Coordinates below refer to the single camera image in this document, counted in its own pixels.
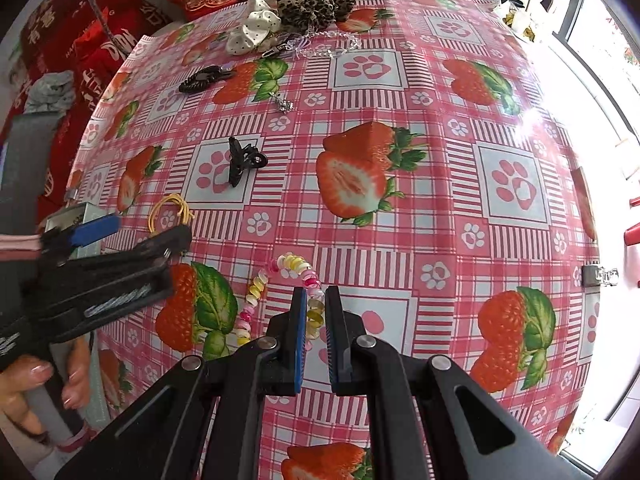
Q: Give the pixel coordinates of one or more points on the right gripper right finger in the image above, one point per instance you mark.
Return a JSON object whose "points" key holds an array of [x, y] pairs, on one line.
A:
{"points": [[342, 330]]}

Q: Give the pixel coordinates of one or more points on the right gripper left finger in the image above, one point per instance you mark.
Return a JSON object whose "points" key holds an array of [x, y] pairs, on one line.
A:
{"points": [[284, 370]]}

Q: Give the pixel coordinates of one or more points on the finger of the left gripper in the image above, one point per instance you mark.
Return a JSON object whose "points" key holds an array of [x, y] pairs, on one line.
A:
{"points": [[144, 256], [57, 245]]}

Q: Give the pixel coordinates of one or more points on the black small claw clip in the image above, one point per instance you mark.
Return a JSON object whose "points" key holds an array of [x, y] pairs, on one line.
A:
{"points": [[243, 158]]}

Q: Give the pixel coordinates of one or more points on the white jewelry tray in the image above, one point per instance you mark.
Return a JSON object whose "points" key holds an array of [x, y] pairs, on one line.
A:
{"points": [[72, 216]]}

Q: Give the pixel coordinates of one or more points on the left hand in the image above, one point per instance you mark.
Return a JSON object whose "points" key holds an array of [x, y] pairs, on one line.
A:
{"points": [[28, 373]]}

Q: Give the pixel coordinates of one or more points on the grey crumpled cloth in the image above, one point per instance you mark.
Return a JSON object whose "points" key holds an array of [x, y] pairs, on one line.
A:
{"points": [[51, 93]]}

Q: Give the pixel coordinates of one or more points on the small silver charm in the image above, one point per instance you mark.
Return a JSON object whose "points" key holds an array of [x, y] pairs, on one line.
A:
{"points": [[283, 105]]}

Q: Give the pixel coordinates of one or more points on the pink strawberry tablecloth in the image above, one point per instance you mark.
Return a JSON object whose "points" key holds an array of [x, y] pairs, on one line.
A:
{"points": [[420, 172]]}

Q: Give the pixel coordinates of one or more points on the red printed bed cover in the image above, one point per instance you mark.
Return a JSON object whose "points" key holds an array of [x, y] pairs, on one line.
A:
{"points": [[66, 37]]}

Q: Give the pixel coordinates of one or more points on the cream dotted scrunchie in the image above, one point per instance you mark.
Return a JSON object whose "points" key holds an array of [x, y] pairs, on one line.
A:
{"points": [[258, 22]]}

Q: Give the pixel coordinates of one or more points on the metal tablecloth clip right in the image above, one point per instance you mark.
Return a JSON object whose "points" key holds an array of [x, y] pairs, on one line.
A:
{"points": [[594, 275]]}

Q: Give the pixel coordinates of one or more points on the leopard print scrunchie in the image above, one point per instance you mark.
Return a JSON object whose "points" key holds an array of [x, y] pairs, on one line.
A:
{"points": [[305, 15]]}

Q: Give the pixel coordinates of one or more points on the red plastic chair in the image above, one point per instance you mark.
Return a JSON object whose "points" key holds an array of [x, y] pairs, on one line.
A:
{"points": [[631, 234]]}

